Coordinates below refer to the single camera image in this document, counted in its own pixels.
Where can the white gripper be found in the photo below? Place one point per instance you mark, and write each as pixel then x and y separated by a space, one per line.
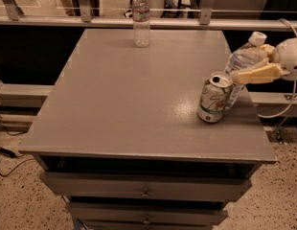
pixel 290 58

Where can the blue labelled plastic bottle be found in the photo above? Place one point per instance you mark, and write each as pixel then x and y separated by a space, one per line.
pixel 248 54

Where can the top grey drawer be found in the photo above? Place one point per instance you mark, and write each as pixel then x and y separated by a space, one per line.
pixel 146 187

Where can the green 7up can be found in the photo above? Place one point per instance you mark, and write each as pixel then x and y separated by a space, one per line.
pixel 214 97

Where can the grey drawer cabinet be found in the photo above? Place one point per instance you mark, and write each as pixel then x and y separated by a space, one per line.
pixel 119 109

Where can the metal railing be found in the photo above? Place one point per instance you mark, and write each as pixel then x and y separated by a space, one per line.
pixel 204 20

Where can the clear water bottle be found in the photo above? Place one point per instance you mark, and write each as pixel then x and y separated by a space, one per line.
pixel 141 22

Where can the grey drawer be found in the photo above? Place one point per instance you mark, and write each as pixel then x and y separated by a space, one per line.
pixel 146 187
pixel 145 214

